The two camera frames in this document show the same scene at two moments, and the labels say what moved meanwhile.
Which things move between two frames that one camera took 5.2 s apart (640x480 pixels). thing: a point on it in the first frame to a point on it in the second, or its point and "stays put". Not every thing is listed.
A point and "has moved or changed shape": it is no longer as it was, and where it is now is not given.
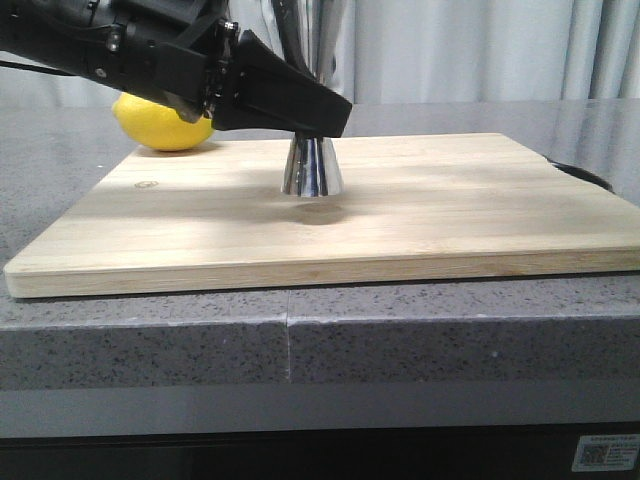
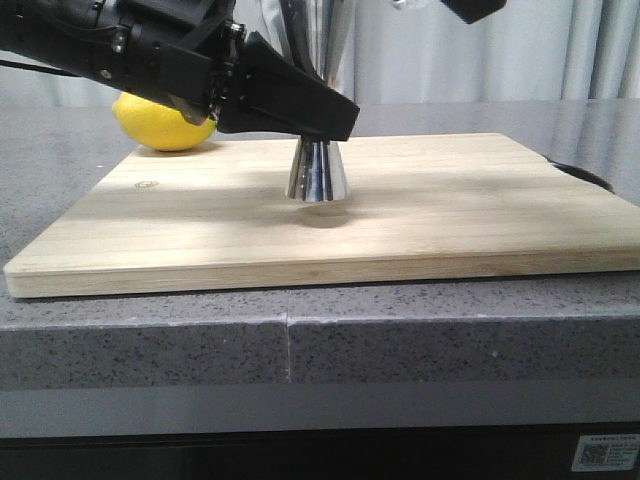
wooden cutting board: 413,210 stays put
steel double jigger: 314,168 has moved or changed shape
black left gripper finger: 265,89 stays put
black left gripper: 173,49 stays put
